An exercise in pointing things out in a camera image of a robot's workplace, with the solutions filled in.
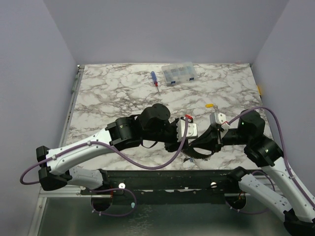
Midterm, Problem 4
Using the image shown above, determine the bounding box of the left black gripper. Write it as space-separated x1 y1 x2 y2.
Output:
143 118 190 152

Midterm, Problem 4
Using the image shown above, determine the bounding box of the grey large key ring holder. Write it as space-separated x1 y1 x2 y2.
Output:
182 146 214 160

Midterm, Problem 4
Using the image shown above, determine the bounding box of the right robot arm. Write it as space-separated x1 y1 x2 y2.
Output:
184 109 315 236

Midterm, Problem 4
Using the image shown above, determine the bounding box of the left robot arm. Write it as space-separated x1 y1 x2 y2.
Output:
36 104 198 194

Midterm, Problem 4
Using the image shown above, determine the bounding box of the silver key on yellow tag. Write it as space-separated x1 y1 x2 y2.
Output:
213 105 220 113

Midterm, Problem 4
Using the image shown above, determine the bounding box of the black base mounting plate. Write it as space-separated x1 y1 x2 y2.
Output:
50 169 249 205

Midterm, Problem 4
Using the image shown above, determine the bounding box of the clear plastic organizer box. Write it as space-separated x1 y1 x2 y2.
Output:
161 62 197 86

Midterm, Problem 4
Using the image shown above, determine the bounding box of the blue red screwdriver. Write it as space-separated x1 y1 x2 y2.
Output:
151 71 160 94

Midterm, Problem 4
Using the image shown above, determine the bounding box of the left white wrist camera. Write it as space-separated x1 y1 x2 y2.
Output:
176 115 198 142

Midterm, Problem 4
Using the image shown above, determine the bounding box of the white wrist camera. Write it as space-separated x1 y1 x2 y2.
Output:
176 115 198 142
210 112 230 132

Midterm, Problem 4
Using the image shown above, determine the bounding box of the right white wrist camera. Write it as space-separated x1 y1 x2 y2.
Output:
210 112 230 132

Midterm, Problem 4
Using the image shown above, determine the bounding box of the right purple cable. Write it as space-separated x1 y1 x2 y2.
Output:
227 107 315 214

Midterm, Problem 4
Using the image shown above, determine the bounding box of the purple cable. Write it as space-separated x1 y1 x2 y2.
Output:
227 107 315 214
20 118 194 217

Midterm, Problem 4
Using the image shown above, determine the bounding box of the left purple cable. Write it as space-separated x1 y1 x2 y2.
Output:
20 118 194 217

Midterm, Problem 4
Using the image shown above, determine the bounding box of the aluminium frame rail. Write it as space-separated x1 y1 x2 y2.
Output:
38 185 81 198

